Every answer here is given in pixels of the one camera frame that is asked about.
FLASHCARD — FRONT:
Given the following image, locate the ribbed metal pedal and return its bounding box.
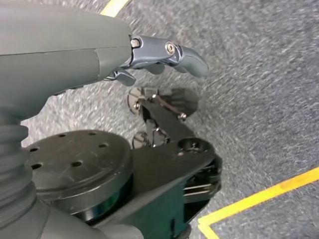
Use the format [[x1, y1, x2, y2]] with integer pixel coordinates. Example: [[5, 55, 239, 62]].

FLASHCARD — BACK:
[[127, 86, 200, 120]]

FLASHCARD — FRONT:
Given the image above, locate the yellow floor tape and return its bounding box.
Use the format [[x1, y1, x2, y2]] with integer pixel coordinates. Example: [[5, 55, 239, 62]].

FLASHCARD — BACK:
[[99, 0, 131, 18]]

